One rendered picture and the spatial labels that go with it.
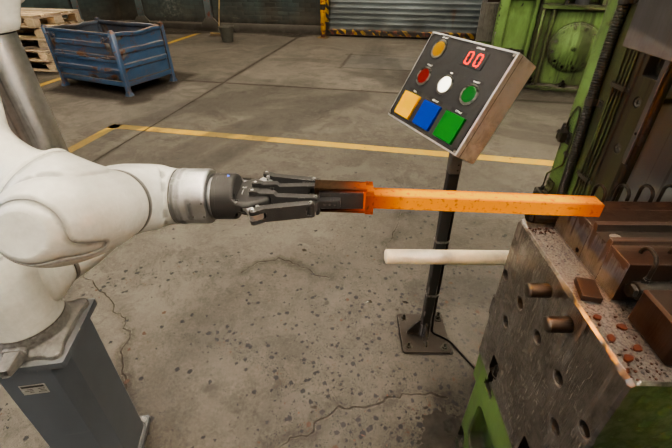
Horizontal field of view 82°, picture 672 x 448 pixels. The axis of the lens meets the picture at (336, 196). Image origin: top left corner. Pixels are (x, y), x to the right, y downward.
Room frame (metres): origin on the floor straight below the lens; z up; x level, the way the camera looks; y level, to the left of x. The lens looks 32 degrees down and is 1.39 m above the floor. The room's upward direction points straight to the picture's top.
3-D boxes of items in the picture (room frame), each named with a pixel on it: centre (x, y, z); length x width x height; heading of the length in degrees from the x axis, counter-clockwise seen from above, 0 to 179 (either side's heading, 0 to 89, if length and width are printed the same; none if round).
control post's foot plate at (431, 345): (1.10, -0.38, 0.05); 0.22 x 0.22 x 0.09; 89
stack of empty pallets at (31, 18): (6.10, 4.52, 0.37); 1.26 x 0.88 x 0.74; 78
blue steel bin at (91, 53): (5.03, 2.82, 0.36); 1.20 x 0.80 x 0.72; 67
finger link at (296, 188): (0.54, 0.08, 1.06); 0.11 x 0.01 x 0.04; 94
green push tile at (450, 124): (0.96, -0.30, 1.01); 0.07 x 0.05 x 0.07; 24
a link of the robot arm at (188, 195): (0.53, 0.22, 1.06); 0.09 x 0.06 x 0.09; 179
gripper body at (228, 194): (0.53, 0.15, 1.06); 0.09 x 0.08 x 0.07; 89
